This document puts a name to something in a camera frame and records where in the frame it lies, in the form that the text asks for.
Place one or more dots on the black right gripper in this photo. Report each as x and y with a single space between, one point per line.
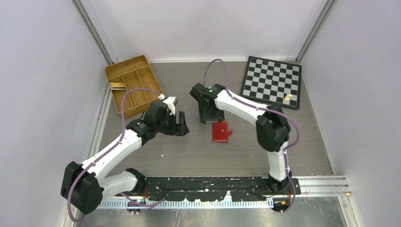
219 116

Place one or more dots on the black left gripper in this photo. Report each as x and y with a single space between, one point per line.
178 129

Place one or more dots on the red leather card holder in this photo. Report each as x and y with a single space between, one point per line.
221 132

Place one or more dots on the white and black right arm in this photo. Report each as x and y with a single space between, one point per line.
272 128

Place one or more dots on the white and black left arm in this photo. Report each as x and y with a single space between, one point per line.
85 185

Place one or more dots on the pale cards left in tray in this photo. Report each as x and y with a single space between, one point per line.
117 86

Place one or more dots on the black and white chessboard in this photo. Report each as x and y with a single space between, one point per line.
269 81

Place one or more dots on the woven wicker divided tray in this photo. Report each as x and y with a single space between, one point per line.
133 73

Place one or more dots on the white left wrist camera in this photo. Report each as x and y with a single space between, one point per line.
171 102

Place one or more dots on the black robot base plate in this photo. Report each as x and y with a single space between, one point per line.
208 189

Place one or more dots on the aluminium frame rail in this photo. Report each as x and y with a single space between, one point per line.
100 119

